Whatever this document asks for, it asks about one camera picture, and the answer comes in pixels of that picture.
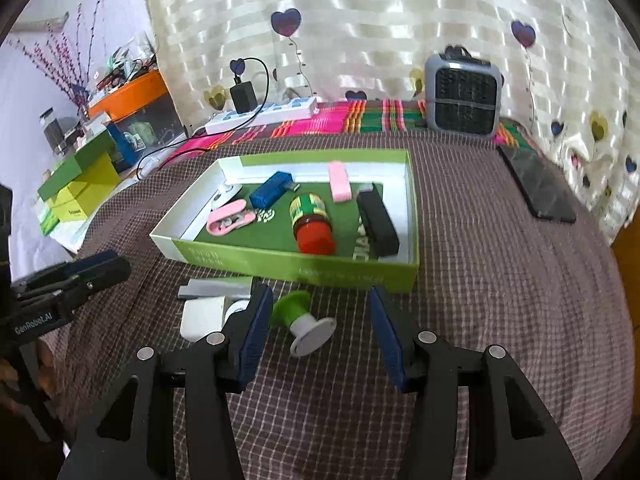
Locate pink folding clip front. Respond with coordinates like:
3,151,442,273
205,198,257,236

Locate purple flower branches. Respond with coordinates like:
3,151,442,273
6,0,104,118

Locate green white spool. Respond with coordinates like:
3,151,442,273
270,290,337,358

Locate person left hand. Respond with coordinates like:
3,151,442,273
1,338,56,416

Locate silver metal lighter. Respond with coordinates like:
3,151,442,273
178,276,254,300

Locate black power cable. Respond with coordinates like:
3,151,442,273
134,55,271,182

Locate white wall charger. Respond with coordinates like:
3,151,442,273
180,297,227,342

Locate white smiley face gadget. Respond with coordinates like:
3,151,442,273
210,182,242,210

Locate black smartphone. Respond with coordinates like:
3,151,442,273
498,145,576,224

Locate grey portable fan heater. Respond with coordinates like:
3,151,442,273
423,44,503,139

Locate colourful plaid cloth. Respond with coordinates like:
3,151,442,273
169,97,544,162

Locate blue usb tester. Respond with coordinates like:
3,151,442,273
250,171,299,210

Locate heart pattern curtain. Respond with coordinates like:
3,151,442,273
146,0,639,240

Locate black power adapter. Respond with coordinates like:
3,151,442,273
230,81,258,114

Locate green white cardboard box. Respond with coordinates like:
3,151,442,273
151,148,420,292

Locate brown jar red lid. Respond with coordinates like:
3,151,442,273
288,193,336,256

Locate orange lid storage bin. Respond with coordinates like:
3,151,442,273
89,70,184,172

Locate green yellow box stack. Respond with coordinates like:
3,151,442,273
37,129,120,236

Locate white power strip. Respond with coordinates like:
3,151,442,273
204,96,319,134

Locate black rectangular device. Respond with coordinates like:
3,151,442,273
356,186,399,258

